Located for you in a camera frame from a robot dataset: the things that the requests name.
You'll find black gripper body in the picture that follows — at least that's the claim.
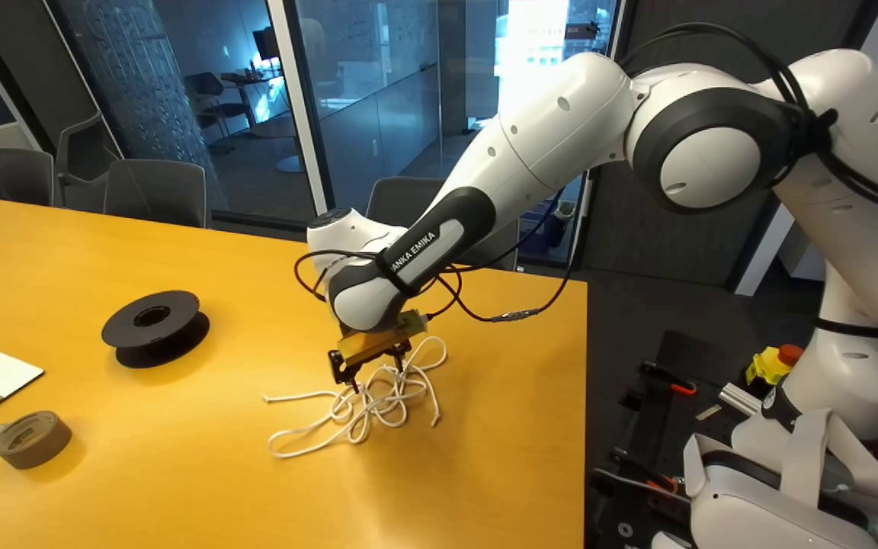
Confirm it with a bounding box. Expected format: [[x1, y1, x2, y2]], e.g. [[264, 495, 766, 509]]
[[326, 345, 397, 378]]

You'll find white braided rope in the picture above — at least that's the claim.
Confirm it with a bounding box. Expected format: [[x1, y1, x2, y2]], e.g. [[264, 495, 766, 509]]
[[261, 334, 451, 464]]

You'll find dark office chair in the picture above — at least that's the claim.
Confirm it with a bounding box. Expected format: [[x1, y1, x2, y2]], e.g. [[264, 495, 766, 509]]
[[0, 145, 62, 206], [101, 159, 209, 229], [364, 176, 520, 267]]

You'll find black filament spool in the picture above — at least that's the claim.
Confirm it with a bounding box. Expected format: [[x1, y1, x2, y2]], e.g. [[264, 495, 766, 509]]
[[97, 287, 213, 371]]

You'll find black perforated board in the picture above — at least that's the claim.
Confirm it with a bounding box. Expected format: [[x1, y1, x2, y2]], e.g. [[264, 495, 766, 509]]
[[588, 327, 767, 549]]

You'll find grey tape roll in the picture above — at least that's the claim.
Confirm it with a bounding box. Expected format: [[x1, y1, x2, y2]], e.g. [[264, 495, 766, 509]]
[[0, 409, 77, 472]]

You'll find grey office chair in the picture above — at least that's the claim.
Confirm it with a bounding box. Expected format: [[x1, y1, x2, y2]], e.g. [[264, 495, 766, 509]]
[[54, 112, 122, 211]]

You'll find white paper card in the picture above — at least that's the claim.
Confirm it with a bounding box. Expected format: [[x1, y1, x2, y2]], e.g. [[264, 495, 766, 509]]
[[0, 349, 49, 440]]

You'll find silver aluminium extrusion piece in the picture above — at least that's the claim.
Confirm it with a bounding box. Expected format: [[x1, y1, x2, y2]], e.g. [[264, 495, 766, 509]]
[[717, 380, 767, 421]]

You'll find grey textured column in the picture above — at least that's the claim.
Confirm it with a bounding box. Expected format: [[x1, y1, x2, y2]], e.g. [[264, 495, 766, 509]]
[[47, 0, 219, 191]]

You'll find yellow emergency stop box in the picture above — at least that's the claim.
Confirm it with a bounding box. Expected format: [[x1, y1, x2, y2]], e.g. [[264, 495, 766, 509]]
[[745, 343, 809, 389]]

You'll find white VR headset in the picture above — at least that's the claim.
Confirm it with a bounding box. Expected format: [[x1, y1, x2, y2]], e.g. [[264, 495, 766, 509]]
[[679, 406, 878, 549]]

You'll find gold wrist camera bar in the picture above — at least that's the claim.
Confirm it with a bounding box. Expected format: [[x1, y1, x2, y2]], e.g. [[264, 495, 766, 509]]
[[340, 312, 433, 366]]

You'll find white frame post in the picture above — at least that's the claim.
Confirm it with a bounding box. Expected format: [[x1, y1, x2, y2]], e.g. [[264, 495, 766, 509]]
[[732, 201, 803, 298], [264, 0, 340, 240]]

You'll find black clamp orange handle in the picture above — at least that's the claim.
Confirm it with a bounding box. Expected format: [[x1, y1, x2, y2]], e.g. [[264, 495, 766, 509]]
[[620, 356, 703, 481], [592, 462, 692, 505]]

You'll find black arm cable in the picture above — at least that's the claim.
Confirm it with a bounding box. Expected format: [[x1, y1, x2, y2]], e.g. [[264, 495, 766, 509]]
[[291, 22, 878, 330]]

